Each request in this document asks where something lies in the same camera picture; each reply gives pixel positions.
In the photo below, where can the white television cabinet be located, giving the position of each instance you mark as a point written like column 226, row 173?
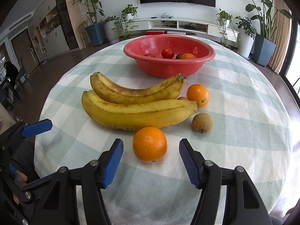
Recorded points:
column 220, row 30

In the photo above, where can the dark purple passion fruit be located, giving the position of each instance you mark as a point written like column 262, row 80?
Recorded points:
column 178, row 56

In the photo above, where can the black media box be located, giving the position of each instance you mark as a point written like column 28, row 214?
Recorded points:
column 189, row 27

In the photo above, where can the dark dining chair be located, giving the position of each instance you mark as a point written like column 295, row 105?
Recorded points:
column 22, row 73

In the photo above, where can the black sliding glass door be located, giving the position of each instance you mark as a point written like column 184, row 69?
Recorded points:
column 289, row 68

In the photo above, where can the bushy plant in white pot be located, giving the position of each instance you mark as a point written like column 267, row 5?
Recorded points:
column 246, row 44

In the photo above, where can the thin drooping plant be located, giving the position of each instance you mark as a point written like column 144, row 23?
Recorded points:
column 82, row 28

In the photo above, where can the ceiling air vent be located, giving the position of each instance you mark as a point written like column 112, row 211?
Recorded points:
column 20, row 22

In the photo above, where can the brown-streaked yellow banana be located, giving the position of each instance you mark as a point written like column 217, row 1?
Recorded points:
column 131, row 95

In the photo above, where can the brown door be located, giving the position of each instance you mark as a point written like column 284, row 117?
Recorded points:
column 23, row 49

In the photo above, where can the person's left hand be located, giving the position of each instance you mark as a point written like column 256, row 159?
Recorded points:
column 21, row 179

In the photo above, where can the large-leaved plant in blue pot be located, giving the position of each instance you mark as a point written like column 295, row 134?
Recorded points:
column 264, row 51

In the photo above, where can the orange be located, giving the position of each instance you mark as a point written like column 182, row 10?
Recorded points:
column 198, row 95
column 150, row 143
column 188, row 56

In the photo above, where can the red tomato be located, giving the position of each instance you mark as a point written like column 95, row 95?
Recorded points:
column 167, row 53
column 149, row 55

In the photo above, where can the plant in white ribbed pot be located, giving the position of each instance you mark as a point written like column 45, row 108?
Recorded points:
column 110, row 31

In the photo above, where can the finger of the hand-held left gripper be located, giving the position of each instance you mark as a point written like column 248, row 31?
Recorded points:
column 37, row 126
column 35, row 184

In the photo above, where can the large yellow banana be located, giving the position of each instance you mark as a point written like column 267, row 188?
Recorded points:
column 136, row 114

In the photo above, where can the red plastic colander bowl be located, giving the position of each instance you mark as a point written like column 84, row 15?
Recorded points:
column 164, row 69

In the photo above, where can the white built-in cabinet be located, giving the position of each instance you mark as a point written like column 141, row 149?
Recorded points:
column 54, row 39

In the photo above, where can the green checked tablecloth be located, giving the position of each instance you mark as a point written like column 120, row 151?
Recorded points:
column 234, row 126

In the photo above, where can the brown kiwi fruit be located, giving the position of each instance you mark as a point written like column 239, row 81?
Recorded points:
column 202, row 122

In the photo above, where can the small-leaved tree in blue pot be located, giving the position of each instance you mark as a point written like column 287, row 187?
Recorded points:
column 95, row 34

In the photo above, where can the dark wall panel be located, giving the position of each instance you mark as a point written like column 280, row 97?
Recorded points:
column 65, row 21

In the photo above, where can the trailing ivy in white pot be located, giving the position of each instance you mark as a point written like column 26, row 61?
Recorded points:
column 224, row 20
column 128, row 16

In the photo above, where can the red storage box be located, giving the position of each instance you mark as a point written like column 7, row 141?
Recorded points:
column 174, row 32
column 154, row 33

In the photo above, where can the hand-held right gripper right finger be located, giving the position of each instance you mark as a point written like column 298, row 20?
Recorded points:
column 189, row 164

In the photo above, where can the beige curtain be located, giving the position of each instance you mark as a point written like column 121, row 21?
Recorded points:
column 280, row 39

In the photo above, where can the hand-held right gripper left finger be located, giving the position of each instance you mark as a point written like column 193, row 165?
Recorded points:
column 112, row 164

